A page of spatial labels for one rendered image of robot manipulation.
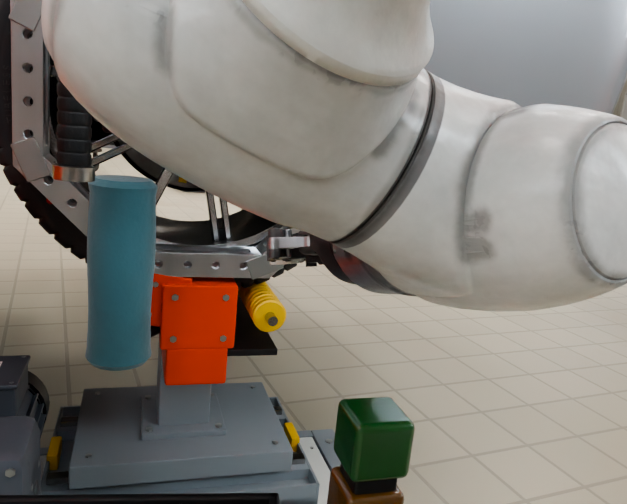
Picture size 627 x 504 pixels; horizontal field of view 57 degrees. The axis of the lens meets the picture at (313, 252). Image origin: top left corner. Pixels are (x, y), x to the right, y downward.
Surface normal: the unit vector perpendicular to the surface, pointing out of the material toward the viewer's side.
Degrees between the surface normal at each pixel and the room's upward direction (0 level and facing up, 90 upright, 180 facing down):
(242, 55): 112
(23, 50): 90
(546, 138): 50
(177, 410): 90
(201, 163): 134
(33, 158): 90
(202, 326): 90
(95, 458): 0
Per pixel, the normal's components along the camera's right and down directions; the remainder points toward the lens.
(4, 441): 0.10, -0.97
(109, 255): -0.05, 0.21
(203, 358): 0.29, 0.23
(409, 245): -0.29, 0.66
